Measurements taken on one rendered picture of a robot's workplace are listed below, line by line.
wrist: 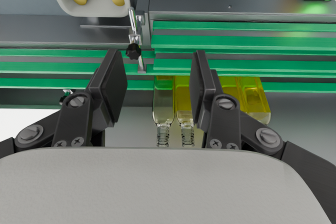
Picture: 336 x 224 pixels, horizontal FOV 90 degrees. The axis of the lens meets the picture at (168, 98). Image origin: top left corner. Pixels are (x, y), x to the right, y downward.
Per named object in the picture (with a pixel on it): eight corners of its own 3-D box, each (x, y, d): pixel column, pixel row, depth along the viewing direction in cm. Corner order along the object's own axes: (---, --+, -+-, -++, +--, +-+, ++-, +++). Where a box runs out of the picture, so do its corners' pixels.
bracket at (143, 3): (140, 28, 50) (138, 45, 46) (135, -5, 41) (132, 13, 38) (152, 29, 50) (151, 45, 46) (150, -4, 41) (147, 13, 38)
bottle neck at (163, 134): (157, 128, 42) (156, 147, 40) (156, 124, 40) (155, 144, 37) (169, 128, 42) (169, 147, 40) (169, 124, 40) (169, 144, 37)
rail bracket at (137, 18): (139, 50, 48) (134, 87, 41) (127, -13, 33) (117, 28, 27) (150, 50, 48) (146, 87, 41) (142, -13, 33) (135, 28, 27)
